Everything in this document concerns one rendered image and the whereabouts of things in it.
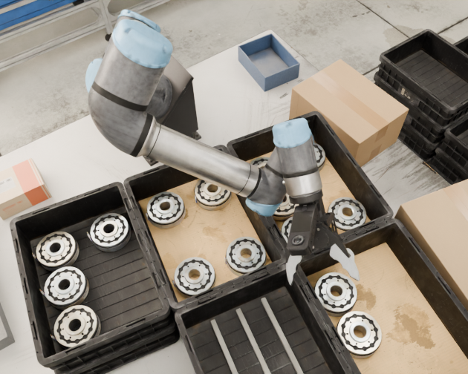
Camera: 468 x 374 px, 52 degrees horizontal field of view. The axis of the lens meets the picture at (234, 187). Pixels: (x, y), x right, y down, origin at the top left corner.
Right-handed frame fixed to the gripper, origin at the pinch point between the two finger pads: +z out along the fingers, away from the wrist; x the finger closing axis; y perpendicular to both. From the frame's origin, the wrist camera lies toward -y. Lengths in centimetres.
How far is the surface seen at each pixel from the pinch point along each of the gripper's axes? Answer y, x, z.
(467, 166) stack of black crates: 117, -30, 6
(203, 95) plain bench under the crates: 68, 52, -47
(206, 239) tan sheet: 15.1, 34.3, -8.4
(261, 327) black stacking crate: 3.8, 18.8, 11.7
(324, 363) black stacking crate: 3.2, 5.1, 20.7
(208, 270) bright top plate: 6.4, 30.9, -3.0
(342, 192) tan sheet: 40.1, 2.2, -9.9
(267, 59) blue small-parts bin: 90, 32, -54
